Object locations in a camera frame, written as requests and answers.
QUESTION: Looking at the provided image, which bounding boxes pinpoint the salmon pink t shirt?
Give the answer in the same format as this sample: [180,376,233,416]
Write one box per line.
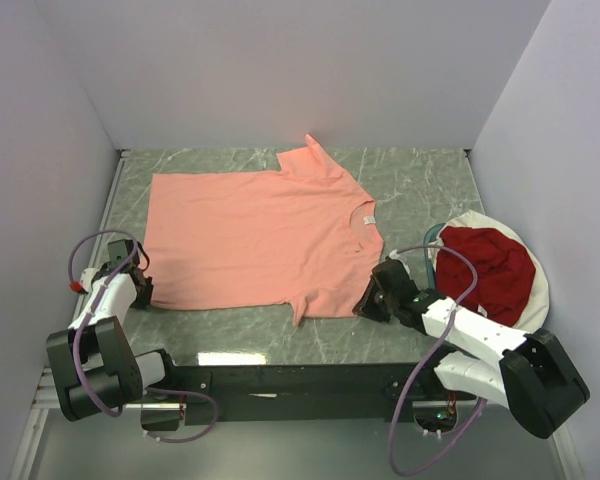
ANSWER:
[144,138,384,323]

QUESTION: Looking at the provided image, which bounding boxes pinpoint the black base crossbar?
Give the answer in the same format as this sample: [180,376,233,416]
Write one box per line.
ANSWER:
[144,359,481,431]

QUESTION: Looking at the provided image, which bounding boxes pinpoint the red t shirt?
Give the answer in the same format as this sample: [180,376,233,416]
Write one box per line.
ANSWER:
[439,226,536,327]

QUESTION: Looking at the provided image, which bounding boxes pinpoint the teal rimmed laundry basket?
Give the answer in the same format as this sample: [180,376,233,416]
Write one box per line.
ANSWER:
[422,223,444,281]

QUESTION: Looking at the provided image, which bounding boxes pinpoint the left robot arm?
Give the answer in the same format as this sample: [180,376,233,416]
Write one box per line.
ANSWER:
[46,238,180,421]

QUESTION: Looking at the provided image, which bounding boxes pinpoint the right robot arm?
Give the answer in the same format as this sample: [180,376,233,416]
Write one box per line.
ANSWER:
[354,259,591,439]

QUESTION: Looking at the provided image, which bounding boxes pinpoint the aluminium frame rail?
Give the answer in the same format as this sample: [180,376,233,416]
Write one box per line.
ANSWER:
[29,149,129,411]

